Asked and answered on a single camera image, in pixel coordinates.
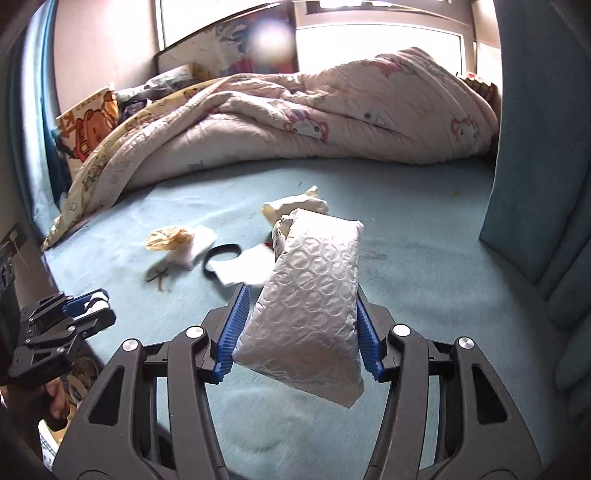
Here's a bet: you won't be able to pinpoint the orange cartoon pillow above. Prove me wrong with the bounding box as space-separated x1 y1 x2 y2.
56 83 122 162

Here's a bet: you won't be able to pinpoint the blue bed mattress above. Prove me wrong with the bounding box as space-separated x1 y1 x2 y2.
41 154 573 480

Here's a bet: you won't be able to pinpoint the dark folded clothes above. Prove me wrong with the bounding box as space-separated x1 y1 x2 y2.
115 65 204 116

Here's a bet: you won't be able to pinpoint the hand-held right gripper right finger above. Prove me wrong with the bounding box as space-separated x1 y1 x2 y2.
355 291 543 480

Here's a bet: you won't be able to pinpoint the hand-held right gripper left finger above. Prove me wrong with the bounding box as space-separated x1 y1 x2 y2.
52 282 252 480

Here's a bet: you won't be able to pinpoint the blue curtain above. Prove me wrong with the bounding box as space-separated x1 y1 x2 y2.
478 0 591 393
18 0 75 222

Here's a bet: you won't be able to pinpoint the person's left hand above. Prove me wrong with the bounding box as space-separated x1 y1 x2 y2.
28 376 70 423

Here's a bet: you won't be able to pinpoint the cartoon printed quilt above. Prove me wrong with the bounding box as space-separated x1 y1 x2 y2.
41 46 499 252

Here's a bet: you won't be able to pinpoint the silver bubble mailer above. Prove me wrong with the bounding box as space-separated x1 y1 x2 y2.
231 208 366 408

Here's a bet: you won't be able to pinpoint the yellow crumpled wrapper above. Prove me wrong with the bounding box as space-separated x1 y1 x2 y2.
145 226 195 254

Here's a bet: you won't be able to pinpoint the cream crumpled paper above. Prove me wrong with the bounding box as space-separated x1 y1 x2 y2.
261 185 329 228

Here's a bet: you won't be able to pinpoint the window frame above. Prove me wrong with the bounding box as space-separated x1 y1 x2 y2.
157 0 499 84

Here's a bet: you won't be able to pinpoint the white paper sheet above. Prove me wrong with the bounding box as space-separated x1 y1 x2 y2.
213 244 274 288

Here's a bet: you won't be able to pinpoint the black hair band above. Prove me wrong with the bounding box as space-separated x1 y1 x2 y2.
203 244 243 281

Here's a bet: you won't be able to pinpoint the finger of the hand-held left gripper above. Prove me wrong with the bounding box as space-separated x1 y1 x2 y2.
10 308 117 380
19 288 110 342

